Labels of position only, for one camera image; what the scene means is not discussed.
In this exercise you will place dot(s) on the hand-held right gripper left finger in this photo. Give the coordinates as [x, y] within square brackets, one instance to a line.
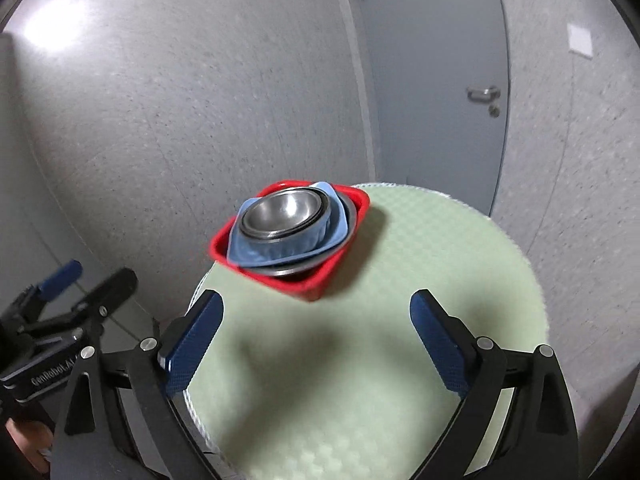
[195, 350]

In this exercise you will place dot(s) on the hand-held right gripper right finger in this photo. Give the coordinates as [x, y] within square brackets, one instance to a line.
[440, 345]

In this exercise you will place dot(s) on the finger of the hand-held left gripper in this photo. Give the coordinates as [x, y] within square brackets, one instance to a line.
[117, 287]
[60, 277]

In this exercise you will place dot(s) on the large steel bowl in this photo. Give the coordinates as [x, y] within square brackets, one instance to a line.
[290, 271]

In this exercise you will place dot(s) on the red plastic basin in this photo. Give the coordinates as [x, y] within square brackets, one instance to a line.
[325, 280]

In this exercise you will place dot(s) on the blue square plate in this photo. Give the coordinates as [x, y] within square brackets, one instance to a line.
[295, 250]

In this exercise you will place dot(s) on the small steel bowl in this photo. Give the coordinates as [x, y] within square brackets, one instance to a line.
[282, 212]

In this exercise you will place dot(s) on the person's left hand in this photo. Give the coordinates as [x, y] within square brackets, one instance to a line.
[30, 447]

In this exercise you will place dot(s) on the green round table mat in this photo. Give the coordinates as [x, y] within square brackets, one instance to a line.
[375, 385]

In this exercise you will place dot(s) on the door lock cylinder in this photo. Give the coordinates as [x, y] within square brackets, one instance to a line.
[494, 111]

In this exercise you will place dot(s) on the grey door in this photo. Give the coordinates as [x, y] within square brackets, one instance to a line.
[425, 85]

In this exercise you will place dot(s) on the white light switch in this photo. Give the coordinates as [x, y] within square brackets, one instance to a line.
[580, 40]

